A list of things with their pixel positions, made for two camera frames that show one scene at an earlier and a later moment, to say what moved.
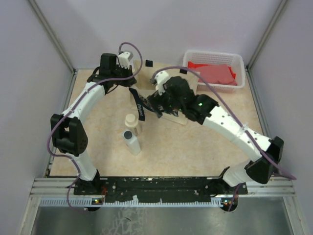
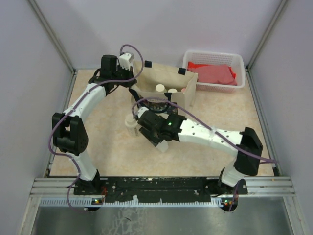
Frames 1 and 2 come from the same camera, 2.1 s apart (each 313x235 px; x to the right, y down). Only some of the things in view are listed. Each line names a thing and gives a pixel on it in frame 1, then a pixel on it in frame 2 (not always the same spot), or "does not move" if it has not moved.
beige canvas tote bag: [143, 71] does not move
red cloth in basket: [218, 74] does not move
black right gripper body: [167, 103] to [152, 135]
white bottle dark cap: [132, 141] to [162, 146]
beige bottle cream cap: [131, 121] does not move
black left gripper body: [120, 72] does not move
